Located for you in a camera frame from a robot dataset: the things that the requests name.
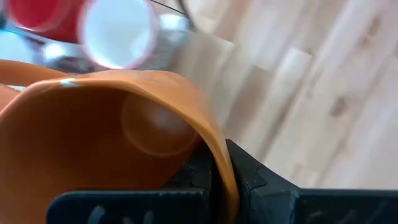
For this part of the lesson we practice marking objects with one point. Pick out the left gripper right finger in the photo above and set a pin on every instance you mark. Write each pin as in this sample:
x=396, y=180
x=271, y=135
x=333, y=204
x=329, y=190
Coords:
x=295, y=205

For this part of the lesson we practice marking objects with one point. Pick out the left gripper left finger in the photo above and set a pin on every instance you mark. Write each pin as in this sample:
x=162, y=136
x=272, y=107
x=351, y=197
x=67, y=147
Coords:
x=124, y=208

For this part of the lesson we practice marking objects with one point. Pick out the orange faceted mug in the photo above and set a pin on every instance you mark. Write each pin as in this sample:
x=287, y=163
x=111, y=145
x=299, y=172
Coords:
x=77, y=140

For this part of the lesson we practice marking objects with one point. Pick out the grey diamond pattern mug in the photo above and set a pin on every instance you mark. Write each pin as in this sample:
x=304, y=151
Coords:
x=118, y=34

